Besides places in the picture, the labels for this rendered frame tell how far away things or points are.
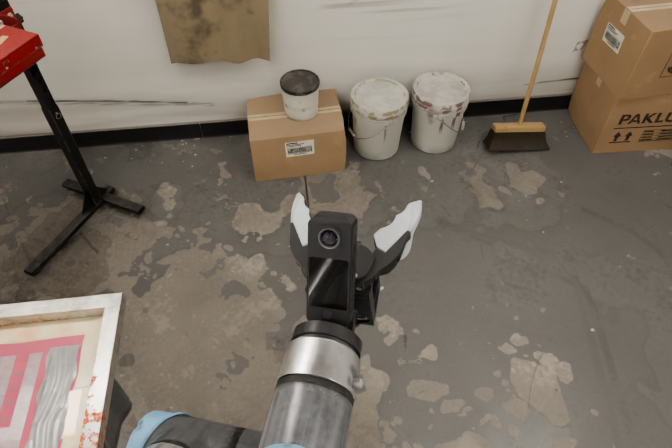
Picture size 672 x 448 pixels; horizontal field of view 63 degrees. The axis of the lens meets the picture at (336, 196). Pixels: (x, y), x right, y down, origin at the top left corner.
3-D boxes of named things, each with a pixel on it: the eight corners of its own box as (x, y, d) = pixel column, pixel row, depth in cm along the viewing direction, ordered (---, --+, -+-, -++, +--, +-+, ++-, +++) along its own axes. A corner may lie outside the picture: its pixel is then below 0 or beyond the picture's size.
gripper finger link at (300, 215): (285, 227, 71) (312, 278, 65) (276, 196, 67) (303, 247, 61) (307, 218, 72) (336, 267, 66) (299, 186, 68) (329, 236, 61)
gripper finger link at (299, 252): (281, 234, 65) (309, 289, 59) (278, 226, 63) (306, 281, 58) (317, 219, 65) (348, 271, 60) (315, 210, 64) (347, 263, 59)
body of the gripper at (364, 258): (322, 276, 67) (297, 368, 59) (310, 232, 61) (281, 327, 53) (384, 282, 65) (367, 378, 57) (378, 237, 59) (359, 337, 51)
